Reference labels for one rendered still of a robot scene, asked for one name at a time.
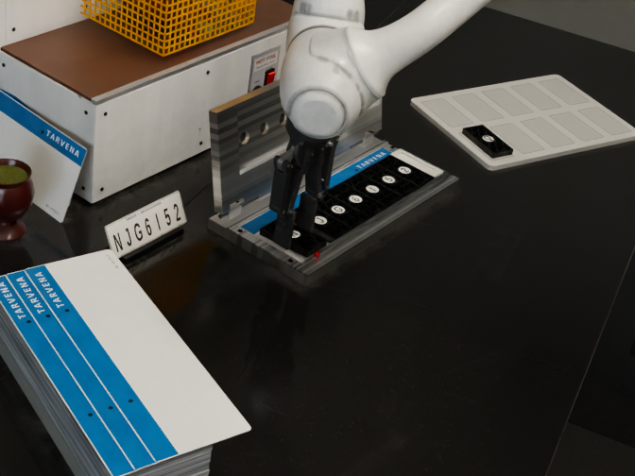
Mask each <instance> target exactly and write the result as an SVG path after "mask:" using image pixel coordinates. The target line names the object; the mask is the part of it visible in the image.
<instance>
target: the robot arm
mask: <svg viewBox="0 0 635 476"><path fill-rule="evenodd" d="M490 1H491V0H426V1H425V2H423V3H422V4H421V5H420V6H418V7H417V8H416V9H414V10H413V11H411V12H410V13H409V14H407V15H405V16H404V17H403V18H401V19H400V20H398V21H396V22H394V23H392V24H390V25H387V26H384V27H381V28H378V29H374V30H365V29H364V22H365V2H364V0H295V1H294V5H293V8H292V13H291V17H290V20H289V24H288V29H287V35H286V46H285V56H284V59H283V65H282V69H281V75H280V97H281V102H282V106H283V110H284V111H285V112H286V114H287V117H286V124H285V128H286V131H287V132H288V135H289V137H290V140H289V143H288V145H287V148H286V153H285V154H283V155H282V156H281V157H280V156H278V155H276V156H275V157H274V159H273V163H274V175H273V181H272V188H271V195H270V201H269V208H270V209H271V210H272V211H273V212H275V213H277V221H276V227H275V233H274V239H273V242H274V243H275V244H277V245H279V246H281V247H283V248H285V249H286V250H288V249H289V248H290V247H291V242H292V236H293V230H294V225H295V219H296V213H297V212H295V211H294V210H293V208H294V205H295V201H296V198H297V195H298V192H299V189H300V184H301V181H302V178H303V175H305V192H307V193H305V192H302V193H300V205H299V211H298V218H297V225H296V226H298V227H301V228H303V229H305V230H308V231H310V232H312V233H313V230H314V225H315V219H316V213H317V206H318V200H319V199H320V200H323V199H324V197H325V194H323V193H322V191H323V190H324V191H327V190H328V188H329V185H330V179H331V174H332V169H333V163H334V157H335V149H336V146H337V144H338V141H339V136H338V135H339V134H341V133H343V132H344V131H346V130H347V129H348V128H350V127H351V126H352V125H353V124H354V123H355V121H356V120H357V118H359V117H360V116H361V115H362V114H363V113H364V111H366V110H367V109H368V108H369V107H370V106H371V105H372V104H373V103H375V102H376V101H377V100H378V99H380V98H381V97H382V96H384V95H385V94H386V87H387V84H388V82H389V81H390V80H391V79H392V77H393V76H394V75H396V74H397V73H398V72H399V71H401V70H402V69H403V68H404V67H406V66H407V65H409V64H410V63H412V62H413V61H415V60H417V59H418V58H420V57H421V56H423V55H424V54H426V53H427V52H429V51H430V50H431V49H433V48H434V47H435V46H437V45H438V44H439V43H441V42H442V41H443V40H445V39H446V38H447V37H448V36H450V35H451V34H452V33H453V32H454V31H456V30H457V29H458V28H459V27H460V26H462V25H463V24H464V23H465V22H467V21H468V20H469V19H470V18H471V17H472V16H473V15H474V14H475V13H476V12H478V11H479V10H480V9H481V8H483V7H484V6H485V5H486V4H487V3H489V2H490ZM321 179H324V180H321Z"/></svg>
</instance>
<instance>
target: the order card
mask: <svg viewBox="0 0 635 476"><path fill-rule="evenodd" d="M186 222H187V220H186V216H185V212H184V208H183V205H182V201H181V197H180V191H176V192H174V193H172V194H170V195H167V196H165V197H163V198H161V199H159V200H157V201H155V202H153V203H151V204H149V205H147V206H145V207H143V208H142V209H140V210H138V211H136V212H133V213H131V214H129V215H127V216H125V217H123V218H121V219H118V220H116V221H114V222H112V223H110V224H109V225H107V226H105V231H106V234H107V238H108V242H109V245H110V249H111V250H112V252H113V253H114V254H115V255H116V257H117V258H120V257H122V256H124V255H126V254H128V253H130V252H131V251H132V250H134V249H136V248H138V247H141V246H143V245H145V244H147V243H148V242H150V241H152V240H154V239H156V238H158V237H160V236H162V235H164V234H166V233H167V232H169V231H170V230H173V229H175V228H177V227H179V226H181V225H183V224H184V223H186Z"/></svg>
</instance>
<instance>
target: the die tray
mask: <svg viewBox="0 0 635 476"><path fill-rule="evenodd" d="M410 105H411V106H412V107H413V108H414V109H415V110H416V111H418V112H419V113H420V114H421V115H423V116H424V117H425V118H426V119H427V120H429V121H430V122H431V123H432V124H433V125H435V126H436V127H437V128H438V129H440V130H441V131H442V132H443V133H444V134H445V135H447V136H448V137H449V138H450V139H451V140H453V141H454V142H455V143H456V144H457V145H459V146H460V147H461V148H462V149H464V150H465V151H466V152H467V153H468V154H470V155H471V156H472V157H473V158H474V159H476V160H477V161H478V162H479V163H481V164H482V165H483V166H484V167H485V168H487V169H488V170H491V171H494V170H499V169H503V168H508V167H512V166H516V165H521V164H525V163H530V162H537V161H542V160H547V159H551V158H555V157H559V156H564V155H569V154H573V153H577V152H582V151H586V150H591V149H595V148H599V147H604V146H608V145H617V144H620V143H625V142H629V141H634V140H635V127H633V126H631V125H630V124H628V123H627V122H626V121H624V120H623V119H621V118H620V117H618V116H617V115H616V114H614V113H613V112H611V111H610V110H608V109H607V108H605V107H604V106H602V105H601V104H600V103H598V102H597V101H595V100H594V99H592V98H591V97H590V96H588V95H587V94H585V93H584V92H582V91H581V90H579V89H578V88H577V87H576V86H575V85H573V84H572V83H570V82H569V81H567V80H566V79H565V78H563V77H562V76H559V75H549V76H539V77H533V78H528V79H522V80H516V81H510V82H505V83H499V84H493V85H489V86H483V87H477V88H471V89H466V90H460V91H454V92H448V93H438V94H433V95H427V96H422V97H416V98H412V99H411V103H410ZM479 125H484V126H485V127H486V128H488V129H489V130H490V131H492V132H493V133H494V134H495V135H496V136H498V137H499V138H500V139H501V140H503V141H504V142H505V143H506V144H508V145H509V146H510V147H512V148H513V153H512V155H508V156H504V157H499V158H494V159H492V158H491V157H490V156H489V155H488V154H486V153H485V152H484V151H483V150H482V149H480V148H479V147H478V146H477V145H476V144H474V143H473V142H472V141H471V140H469V139H468V138H467V137H466V136H465V135H463V134H462V130H463V128H468V127H473V126H479Z"/></svg>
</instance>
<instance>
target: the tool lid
mask: <svg viewBox="0 0 635 476"><path fill-rule="evenodd" d="M282 113H284V120H283V122H282V123H281V124H280V117H281V115H282ZM286 117H287V114H286V112H285V111H284V110H283V106H282V102H281V97H280V80H279V79H278V80H276V81H274V82H272V83H269V84H267V85H265V86H263V87H261V88H259V89H257V90H254V91H252V92H250V93H246V94H244V95H242V96H239V97H237V98H235V99H234V100H231V101H229V102H227V103H224V104H222V105H220V106H218V107H215V108H213V109H211V110H209V123H210V139H211V155H212V171H213V187H214V203H215V212H217V213H222V214H223V213H226V212H228V211H229V210H230V205H231V204H232V203H234V202H236V201H240V202H243V203H245V202H246V201H248V200H250V199H252V198H254V197H256V196H259V198H258V199H256V200H258V201H260V200H261V199H263V198H265V197H267V196H270V195H271V188H272V181H273V175H274V163H273V159H274V157H275V156H276V155H278V156H280V157H281V156H282V155H283V154H285V153H286V148H287V145H288V143H289V140H290V137H289V135H288V132H287V131H286V128H285V124H286ZM263 122H265V123H266V128H265V130H264V132H263V133H261V131H260V128H261V124H263ZM380 129H382V97H381V98H380V99H378V100H377V101H376V102H375V103H373V104H372V105H371V106H370V107H369V108H368V109H367V110H365V111H364V113H363V114H362V115H361V116H360V117H359V118H357V120H356V121H355V123H354V124H353V125H352V126H351V127H350V128H348V129H347V130H346V131H344V132H343V133H341V134H339V135H338V136H339V141H338V144H337V146H336V149H335V157H334V160H336V159H338V158H340V157H341V156H343V155H345V154H347V153H349V152H350V151H351V149H350V146H351V145H353V144H355V143H357V142H359V141H361V140H363V139H364V138H366V132H368V131H374V132H377V131H378V130H380ZM244 131H245V132H246V139H245V141H244V142H243V143H241V141H240V137H241V134H242V133H243V132H244Z"/></svg>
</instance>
